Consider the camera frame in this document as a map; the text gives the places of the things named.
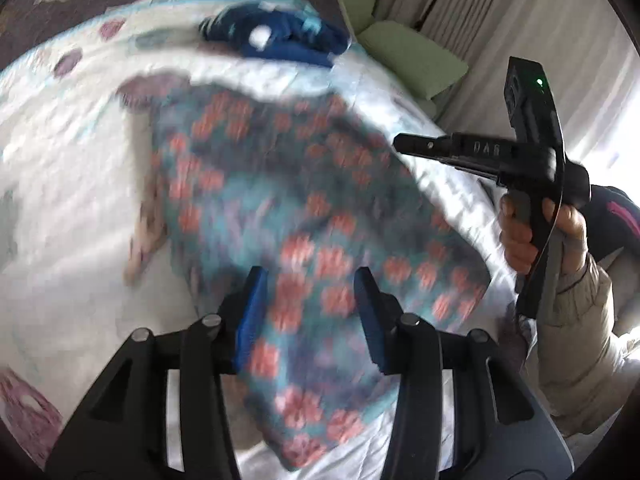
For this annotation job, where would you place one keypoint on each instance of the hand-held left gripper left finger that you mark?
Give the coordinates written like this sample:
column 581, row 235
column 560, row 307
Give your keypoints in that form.
column 250, row 320

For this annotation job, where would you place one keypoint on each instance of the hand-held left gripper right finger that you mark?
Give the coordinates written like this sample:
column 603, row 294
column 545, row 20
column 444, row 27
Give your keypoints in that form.
column 371, row 325

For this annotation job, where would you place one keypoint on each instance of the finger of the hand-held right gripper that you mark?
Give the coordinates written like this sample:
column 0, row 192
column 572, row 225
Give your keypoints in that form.
column 425, row 146

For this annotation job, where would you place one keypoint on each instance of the teal floral pants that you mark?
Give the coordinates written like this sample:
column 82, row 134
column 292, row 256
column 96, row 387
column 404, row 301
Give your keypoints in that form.
column 310, row 220

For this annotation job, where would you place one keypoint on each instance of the person's right forearm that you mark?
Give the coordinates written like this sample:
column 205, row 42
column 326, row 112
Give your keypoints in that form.
column 585, row 340

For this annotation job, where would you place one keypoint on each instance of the person's right hand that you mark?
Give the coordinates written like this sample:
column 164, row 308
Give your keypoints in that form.
column 517, row 245

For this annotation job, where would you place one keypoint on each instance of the large green cushion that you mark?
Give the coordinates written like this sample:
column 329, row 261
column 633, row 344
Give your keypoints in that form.
column 415, row 57

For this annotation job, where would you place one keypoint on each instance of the person's dark printed clothing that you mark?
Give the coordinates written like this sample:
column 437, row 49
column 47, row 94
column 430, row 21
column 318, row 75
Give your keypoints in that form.
column 617, row 220

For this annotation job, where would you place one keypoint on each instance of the small green cushion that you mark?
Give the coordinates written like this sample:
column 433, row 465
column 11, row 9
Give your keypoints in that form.
column 357, row 2

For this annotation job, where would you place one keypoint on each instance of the dark blue fleece garment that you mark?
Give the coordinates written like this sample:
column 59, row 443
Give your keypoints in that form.
column 280, row 35

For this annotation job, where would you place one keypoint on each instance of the white leaf print quilt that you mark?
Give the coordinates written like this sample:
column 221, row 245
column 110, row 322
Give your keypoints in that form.
column 70, row 220

